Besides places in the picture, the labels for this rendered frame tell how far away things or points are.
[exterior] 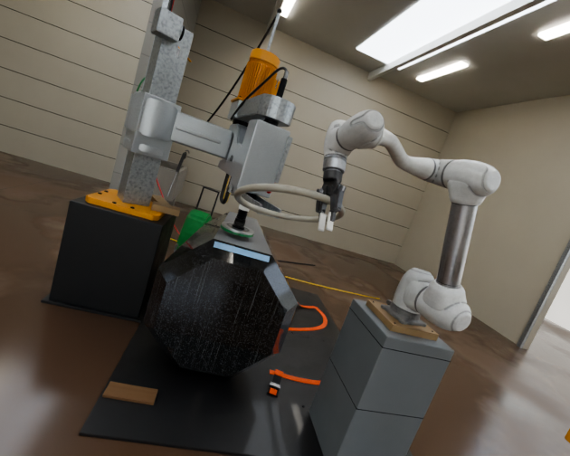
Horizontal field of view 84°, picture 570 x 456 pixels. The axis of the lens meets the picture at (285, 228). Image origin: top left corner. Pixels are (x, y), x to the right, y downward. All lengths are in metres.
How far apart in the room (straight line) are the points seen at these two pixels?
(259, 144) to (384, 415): 1.58
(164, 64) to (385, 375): 2.32
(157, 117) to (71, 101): 5.32
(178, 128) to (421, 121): 6.83
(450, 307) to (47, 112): 7.45
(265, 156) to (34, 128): 6.43
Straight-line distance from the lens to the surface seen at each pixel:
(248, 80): 2.63
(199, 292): 1.88
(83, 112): 7.61
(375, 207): 8.15
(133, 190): 2.56
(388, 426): 1.95
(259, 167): 1.92
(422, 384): 1.88
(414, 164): 1.51
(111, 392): 2.02
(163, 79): 2.54
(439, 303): 1.61
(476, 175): 1.46
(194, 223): 3.87
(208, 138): 2.52
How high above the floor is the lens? 1.36
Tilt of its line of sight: 10 degrees down
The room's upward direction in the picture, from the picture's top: 19 degrees clockwise
